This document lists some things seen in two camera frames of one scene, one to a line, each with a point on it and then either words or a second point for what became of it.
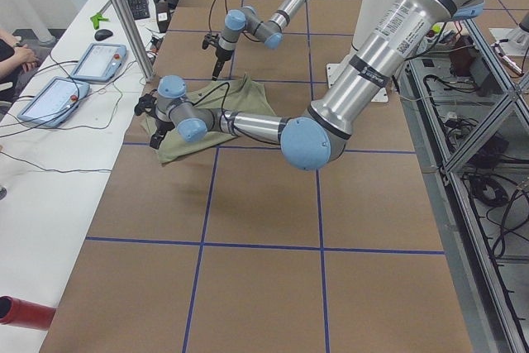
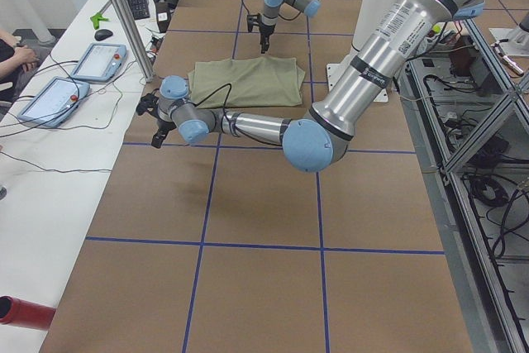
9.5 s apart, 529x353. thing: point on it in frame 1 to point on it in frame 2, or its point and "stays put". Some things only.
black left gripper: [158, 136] stays put
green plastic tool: [97, 18] stays put
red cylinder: [25, 314] stays put
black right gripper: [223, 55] to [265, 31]
